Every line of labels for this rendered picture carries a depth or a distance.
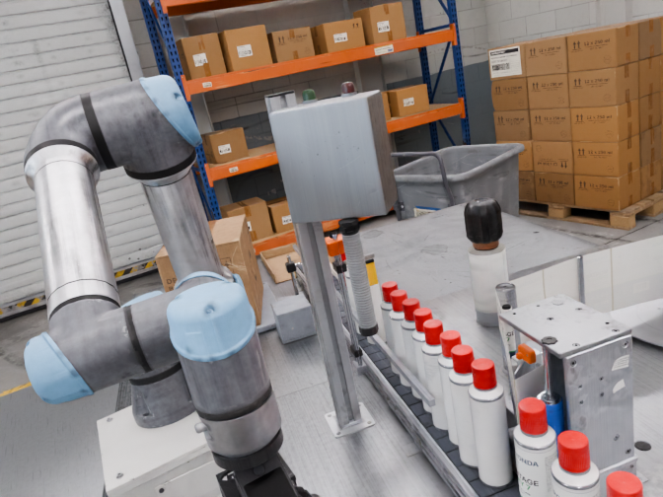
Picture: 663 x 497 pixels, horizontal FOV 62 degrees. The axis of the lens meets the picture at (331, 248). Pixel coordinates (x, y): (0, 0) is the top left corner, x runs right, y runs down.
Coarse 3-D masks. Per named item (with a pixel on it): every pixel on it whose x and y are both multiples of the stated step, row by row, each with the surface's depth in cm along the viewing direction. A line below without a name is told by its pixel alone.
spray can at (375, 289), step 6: (378, 282) 129; (372, 288) 127; (378, 288) 128; (372, 294) 128; (378, 294) 129; (378, 300) 129; (378, 306) 129; (378, 312) 129; (378, 318) 130; (378, 324) 130; (378, 330) 131; (384, 330) 131; (384, 336) 132; (372, 342) 132; (384, 342) 132
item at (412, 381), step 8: (296, 248) 189; (336, 296) 144; (352, 312) 133; (376, 336) 119; (376, 344) 118; (384, 344) 115; (384, 352) 114; (392, 352) 112; (392, 360) 110; (400, 360) 108; (400, 368) 106; (408, 376) 103; (416, 384) 100; (424, 392) 97; (424, 400) 96; (432, 400) 95
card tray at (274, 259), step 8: (272, 248) 225; (280, 248) 226; (288, 248) 227; (264, 256) 225; (272, 256) 226; (280, 256) 225; (296, 256) 221; (264, 264) 217; (272, 264) 218; (280, 264) 216; (272, 272) 198; (280, 272) 207; (280, 280) 199
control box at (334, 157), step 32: (352, 96) 88; (288, 128) 89; (320, 128) 87; (352, 128) 85; (384, 128) 91; (288, 160) 91; (320, 160) 89; (352, 160) 87; (384, 160) 90; (288, 192) 93; (320, 192) 91; (352, 192) 89; (384, 192) 88
